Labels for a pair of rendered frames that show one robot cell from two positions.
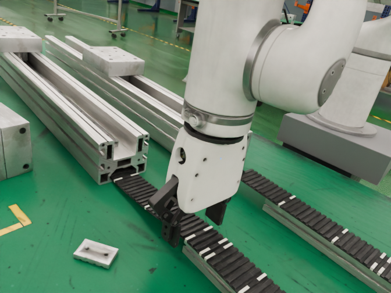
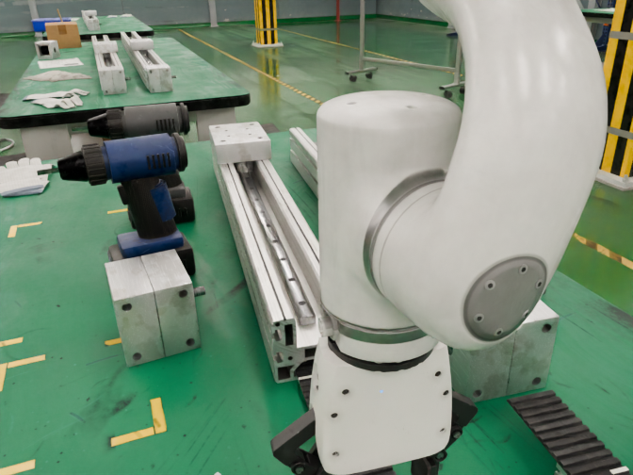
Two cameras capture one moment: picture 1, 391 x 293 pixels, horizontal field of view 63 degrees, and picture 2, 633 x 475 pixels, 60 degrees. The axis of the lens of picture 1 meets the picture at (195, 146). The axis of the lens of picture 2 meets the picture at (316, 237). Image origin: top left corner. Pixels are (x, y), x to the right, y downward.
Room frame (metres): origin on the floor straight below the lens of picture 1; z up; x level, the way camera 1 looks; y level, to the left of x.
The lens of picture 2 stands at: (0.07, -0.15, 1.20)
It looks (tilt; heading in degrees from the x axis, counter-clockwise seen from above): 26 degrees down; 32
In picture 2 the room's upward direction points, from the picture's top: 1 degrees counter-clockwise
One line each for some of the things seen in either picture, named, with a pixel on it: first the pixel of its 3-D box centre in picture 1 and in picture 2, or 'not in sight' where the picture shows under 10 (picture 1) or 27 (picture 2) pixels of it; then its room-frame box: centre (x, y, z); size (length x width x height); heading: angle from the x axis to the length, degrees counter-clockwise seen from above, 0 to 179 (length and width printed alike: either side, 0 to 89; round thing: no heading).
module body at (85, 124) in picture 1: (44, 86); (259, 213); (0.77, 0.41, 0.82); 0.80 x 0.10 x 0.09; 46
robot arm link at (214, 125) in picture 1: (215, 115); (378, 314); (0.36, -0.02, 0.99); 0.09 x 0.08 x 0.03; 136
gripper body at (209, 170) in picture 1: (207, 159); (379, 384); (0.36, -0.02, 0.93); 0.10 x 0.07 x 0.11; 136
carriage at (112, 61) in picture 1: (112, 65); not in sight; (0.91, 0.28, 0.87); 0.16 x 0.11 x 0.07; 46
